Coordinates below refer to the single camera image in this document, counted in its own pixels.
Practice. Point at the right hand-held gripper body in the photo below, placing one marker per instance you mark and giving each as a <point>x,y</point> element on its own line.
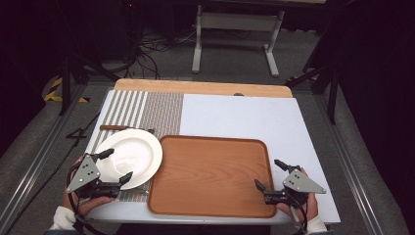
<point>300,183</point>

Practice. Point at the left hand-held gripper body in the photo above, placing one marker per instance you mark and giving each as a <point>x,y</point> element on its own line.
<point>85,174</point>

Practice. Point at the white plate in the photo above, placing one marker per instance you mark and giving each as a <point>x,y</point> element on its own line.
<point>137,153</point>

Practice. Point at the person's right hand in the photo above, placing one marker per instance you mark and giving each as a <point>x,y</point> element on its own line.
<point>311,207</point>

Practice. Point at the person's left hand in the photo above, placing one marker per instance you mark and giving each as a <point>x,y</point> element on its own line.
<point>88,204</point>

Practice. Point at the black tape floor mark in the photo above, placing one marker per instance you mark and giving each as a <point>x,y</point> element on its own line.
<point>78,134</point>

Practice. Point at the wooden tray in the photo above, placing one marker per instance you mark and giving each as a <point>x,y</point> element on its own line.
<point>212,176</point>

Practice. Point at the striped grey placemat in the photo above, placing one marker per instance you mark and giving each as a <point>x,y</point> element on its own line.
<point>160,111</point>

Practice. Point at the black metal stand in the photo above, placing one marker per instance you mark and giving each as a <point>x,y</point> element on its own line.
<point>332,98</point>
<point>67,84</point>

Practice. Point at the yellow black hazard tape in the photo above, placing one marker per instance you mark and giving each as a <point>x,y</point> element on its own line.
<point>52,93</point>

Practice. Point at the aluminium floor rail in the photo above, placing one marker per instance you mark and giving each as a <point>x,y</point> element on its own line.
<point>350,169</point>
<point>36,163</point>

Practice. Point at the white metal desk frame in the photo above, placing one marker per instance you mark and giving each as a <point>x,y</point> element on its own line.
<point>238,22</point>

